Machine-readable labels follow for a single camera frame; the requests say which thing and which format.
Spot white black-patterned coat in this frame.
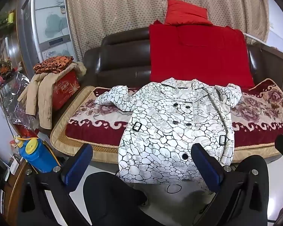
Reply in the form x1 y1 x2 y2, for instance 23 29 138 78
95 78 242 184

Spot floral red beige sofa cover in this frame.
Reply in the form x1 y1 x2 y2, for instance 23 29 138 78
50 79 283 164

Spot blue yellow-lid bottle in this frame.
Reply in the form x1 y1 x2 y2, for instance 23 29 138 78
14 136 61 173

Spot person's black trouser legs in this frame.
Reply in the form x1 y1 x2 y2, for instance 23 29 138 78
83 155 269 225

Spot wooden side table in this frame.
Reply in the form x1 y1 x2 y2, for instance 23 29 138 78
0 160 31 225

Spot red gift box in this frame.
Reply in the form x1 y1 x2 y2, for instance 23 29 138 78
52 70 80 111

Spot beige padded jacket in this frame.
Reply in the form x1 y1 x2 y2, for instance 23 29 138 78
17 62 87 130

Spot silver foil wrapped bundle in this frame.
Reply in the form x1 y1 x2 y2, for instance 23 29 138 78
0 73 37 131

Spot orange black patterned cloth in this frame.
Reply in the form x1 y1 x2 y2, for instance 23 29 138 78
34 56 73 74

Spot red folded blanket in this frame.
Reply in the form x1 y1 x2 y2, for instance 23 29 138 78
149 24 254 89

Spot dark brown leather sofa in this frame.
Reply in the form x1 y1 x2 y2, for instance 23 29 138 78
82 27 283 95

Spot flower decoration on shelf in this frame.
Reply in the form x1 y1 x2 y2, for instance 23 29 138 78
0 57 16 86

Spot silver glass-door refrigerator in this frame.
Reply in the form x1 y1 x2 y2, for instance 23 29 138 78
19 0 78 78

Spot red pillow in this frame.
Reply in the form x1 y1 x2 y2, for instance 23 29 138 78
165 0 212 26

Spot beige dotted curtain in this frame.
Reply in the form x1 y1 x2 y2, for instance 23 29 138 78
67 0 269 59

